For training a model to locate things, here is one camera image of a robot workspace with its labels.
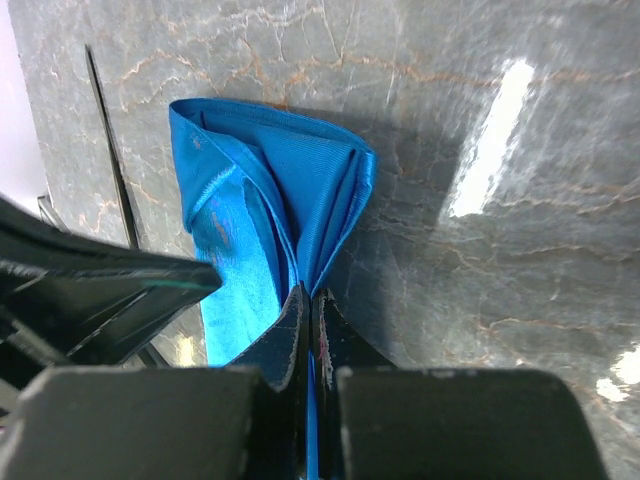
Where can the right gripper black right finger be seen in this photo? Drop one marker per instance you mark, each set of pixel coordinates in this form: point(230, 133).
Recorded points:
point(334, 344)

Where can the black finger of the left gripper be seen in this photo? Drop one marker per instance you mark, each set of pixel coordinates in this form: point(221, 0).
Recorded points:
point(90, 303)

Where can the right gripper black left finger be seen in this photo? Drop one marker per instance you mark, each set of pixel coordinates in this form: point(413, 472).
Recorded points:
point(276, 443)

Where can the blue cloth napkin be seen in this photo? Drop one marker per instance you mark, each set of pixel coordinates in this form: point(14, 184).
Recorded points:
point(269, 199)

